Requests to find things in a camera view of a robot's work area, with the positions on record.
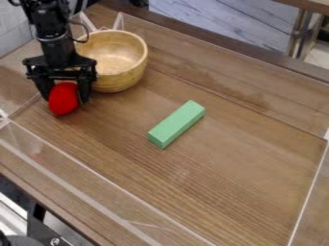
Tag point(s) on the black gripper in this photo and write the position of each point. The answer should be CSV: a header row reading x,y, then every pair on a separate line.
x,y
61,63

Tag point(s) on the red plush strawberry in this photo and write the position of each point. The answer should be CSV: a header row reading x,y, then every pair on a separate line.
x,y
64,98

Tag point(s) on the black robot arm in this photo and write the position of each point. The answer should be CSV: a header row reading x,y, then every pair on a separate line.
x,y
49,16

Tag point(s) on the wooden bowl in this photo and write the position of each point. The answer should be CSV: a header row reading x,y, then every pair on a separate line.
x,y
121,53

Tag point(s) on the green rectangular block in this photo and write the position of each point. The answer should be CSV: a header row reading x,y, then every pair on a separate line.
x,y
176,124

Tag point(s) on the black table leg clamp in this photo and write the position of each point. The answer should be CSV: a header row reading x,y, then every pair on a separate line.
x,y
26,231

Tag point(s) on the clear acrylic tray wall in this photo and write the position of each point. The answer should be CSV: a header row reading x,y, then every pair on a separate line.
x,y
241,181

